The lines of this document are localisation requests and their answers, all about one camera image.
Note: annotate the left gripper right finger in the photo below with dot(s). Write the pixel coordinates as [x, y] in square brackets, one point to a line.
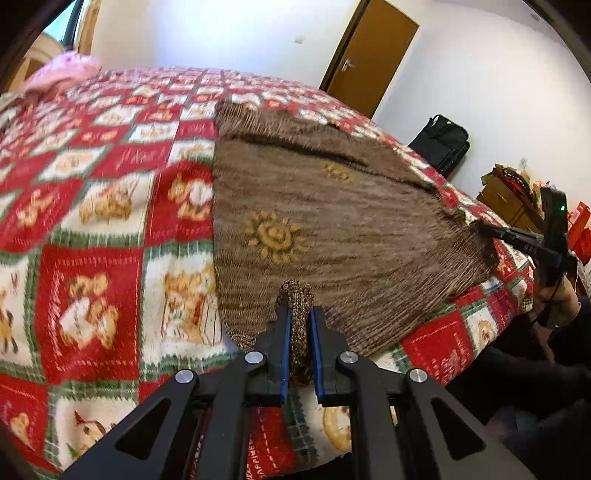
[403, 426]

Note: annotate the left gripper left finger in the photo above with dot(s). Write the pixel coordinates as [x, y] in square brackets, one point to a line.
[195, 426]

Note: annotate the brown knit sweater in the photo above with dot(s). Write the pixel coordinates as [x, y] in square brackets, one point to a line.
[305, 214]

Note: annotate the person's right hand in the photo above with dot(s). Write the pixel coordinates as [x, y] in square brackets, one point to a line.
[554, 306]

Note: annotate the red gift bags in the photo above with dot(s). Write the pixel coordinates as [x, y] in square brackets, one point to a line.
[579, 234]

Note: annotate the clutter pile on dresser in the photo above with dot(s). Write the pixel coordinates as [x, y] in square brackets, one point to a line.
[519, 182]

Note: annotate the wooden dresser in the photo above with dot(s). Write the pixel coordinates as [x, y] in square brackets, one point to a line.
[513, 208]

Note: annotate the black folding bag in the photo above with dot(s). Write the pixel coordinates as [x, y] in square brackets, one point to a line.
[442, 143]

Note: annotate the red patchwork bedspread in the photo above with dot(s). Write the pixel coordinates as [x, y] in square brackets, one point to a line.
[106, 246]

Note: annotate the brown wooden door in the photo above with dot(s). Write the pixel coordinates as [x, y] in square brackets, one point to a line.
[371, 50]

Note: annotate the pink pillow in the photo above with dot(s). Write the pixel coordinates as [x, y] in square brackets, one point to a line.
[61, 73]

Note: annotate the cream wooden headboard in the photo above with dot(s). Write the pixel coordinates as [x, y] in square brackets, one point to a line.
[44, 49]

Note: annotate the window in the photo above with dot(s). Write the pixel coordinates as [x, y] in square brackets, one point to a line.
[63, 27]

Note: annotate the beige patterned curtain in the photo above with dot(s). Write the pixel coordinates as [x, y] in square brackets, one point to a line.
[85, 28]

